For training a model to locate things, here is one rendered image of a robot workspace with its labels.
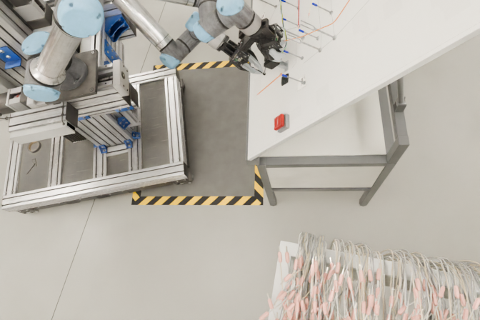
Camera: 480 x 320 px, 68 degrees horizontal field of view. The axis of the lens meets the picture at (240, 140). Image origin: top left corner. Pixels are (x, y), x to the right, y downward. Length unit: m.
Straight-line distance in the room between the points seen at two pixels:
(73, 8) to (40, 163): 1.87
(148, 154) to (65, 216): 0.78
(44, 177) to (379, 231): 2.22
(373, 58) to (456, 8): 0.24
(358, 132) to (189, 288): 1.41
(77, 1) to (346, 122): 1.17
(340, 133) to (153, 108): 1.42
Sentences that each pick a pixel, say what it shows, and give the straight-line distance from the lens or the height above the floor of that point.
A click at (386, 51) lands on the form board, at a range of 1.08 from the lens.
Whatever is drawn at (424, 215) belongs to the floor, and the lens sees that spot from 2.48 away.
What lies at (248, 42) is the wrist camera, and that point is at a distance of 1.31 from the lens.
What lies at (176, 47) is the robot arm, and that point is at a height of 1.21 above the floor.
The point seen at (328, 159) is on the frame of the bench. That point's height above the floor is 0.80.
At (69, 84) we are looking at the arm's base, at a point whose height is 1.19.
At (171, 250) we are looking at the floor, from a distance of 2.47.
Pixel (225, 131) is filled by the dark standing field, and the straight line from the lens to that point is 2.60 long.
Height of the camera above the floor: 2.31
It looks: 65 degrees down
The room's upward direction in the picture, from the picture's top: 21 degrees counter-clockwise
